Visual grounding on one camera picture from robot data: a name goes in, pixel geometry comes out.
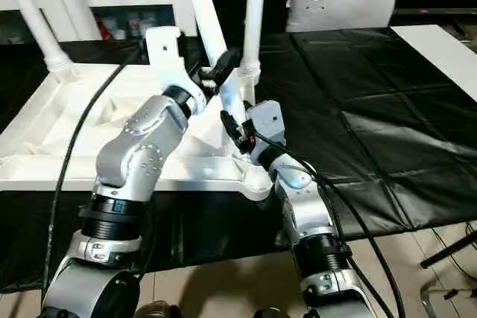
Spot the white plastic table leg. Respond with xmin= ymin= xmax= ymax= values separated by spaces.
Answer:
xmin=177 ymin=0 xmax=255 ymax=133
xmin=241 ymin=0 xmax=269 ymax=89
xmin=0 ymin=0 xmax=74 ymax=83

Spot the white plastic table top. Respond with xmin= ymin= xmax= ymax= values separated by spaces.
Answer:
xmin=0 ymin=60 xmax=274 ymax=203

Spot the white plastic upturned table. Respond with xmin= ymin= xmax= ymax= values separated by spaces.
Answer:
xmin=0 ymin=27 xmax=477 ymax=293

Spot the dark robot leg part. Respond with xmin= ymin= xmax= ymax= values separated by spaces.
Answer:
xmin=136 ymin=302 xmax=180 ymax=318
xmin=255 ymin=306 xmax=290 ymax=318

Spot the white board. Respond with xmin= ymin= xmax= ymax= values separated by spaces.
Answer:
xmin=389 ymin=24 xmax=477 ymax=104

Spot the black screen with red light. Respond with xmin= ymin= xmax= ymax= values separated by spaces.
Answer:
xmin=394 ymin=5 xmax=477 ymax=18

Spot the black floor stand foot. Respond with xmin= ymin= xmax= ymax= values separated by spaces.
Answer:
xmin=420 ymin=234 xmax=477 ymax=270

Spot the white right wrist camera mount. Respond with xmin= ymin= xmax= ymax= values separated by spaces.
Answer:
xmin=244 ymin=100 xmax=288 ymax=165

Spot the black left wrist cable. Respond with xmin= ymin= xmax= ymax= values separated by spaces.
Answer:
xmin=43 ymin=63 xmax=127 ymax=296

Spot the silver metal floor frame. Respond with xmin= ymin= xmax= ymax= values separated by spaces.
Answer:
xmin=420 ymin=280 xmax=477 ymax=318

